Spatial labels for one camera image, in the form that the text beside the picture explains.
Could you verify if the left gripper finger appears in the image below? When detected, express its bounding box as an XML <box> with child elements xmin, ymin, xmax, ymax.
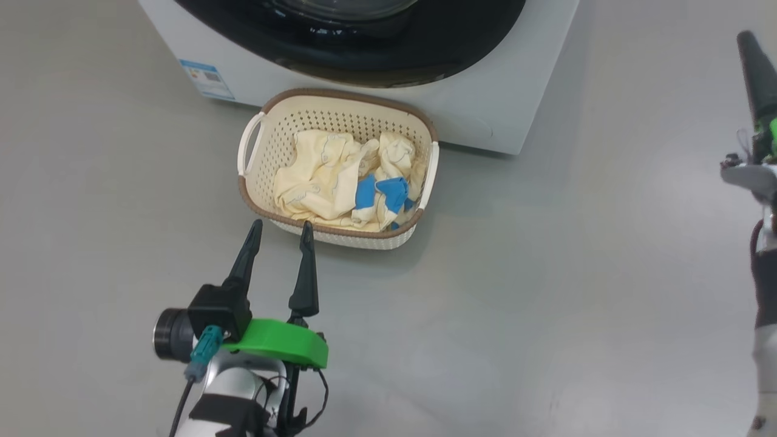
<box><xmin>288</xmin><ymin>221</ymin><xmax>319</xmax><ymax>317</ymax></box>
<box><xmin>223</xmin><ymin>220</ymin><xmax>263</xmax><ymax>298</ymax></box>

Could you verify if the cream perforated laundry basket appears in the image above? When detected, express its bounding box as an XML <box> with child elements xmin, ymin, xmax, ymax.
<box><xmin>237</xmin><ymin>88</ymin><xmax>439</xmax><ymax>251</ymax></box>

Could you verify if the left teal plug camera cable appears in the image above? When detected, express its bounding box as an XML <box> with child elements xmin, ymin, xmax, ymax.
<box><xmin>169</xmin><ymin>326</ymin><xmax>224</xmax><ymax>437</ymax></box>

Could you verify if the cream printed garment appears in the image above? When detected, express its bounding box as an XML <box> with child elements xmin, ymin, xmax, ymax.
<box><xmin>273</xmin><ymin>129</ymin><xmax>427</xmax><ymax>231</ymax></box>

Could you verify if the blue energy label sticker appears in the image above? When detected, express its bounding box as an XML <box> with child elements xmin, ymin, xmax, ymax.
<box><xmin>180</xmin><ymin>59</ymin><xmax>236</xmax><ymax>101</ymax></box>

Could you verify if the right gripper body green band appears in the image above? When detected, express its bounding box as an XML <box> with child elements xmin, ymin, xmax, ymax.
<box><xmin>721</xmin><ymin>118</ymin><xmax>777</xmax><ymax>204</ymax></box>

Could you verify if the white washing machine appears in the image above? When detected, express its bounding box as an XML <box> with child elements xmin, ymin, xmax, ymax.
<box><xmin>138</xmin><ymin>0</ymin><xmax>580</xmax><ymax>155</ymax></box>

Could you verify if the thin black left gripper cable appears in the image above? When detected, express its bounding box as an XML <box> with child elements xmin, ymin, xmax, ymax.
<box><xmin>261</xmin><ymin>364</ymin><xmax>330</xmax><ymax>433</ymax></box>

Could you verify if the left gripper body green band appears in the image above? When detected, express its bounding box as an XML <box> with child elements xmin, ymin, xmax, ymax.
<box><xmin>222</xmin><ymin>313</ymin><xmax>329</xmax><ymax>369</ymax></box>

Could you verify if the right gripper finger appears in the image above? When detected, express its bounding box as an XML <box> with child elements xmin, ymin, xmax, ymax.
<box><xmin>737</xmin><ymin>30</ymin><xmax>777</xmax><ymax>125</ymax></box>

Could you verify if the blue and white garment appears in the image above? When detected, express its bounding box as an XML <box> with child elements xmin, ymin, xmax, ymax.
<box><xmin>354</xmin><ymin>175</ymin><xmax>417</xmax><ymax>231</ymax></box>

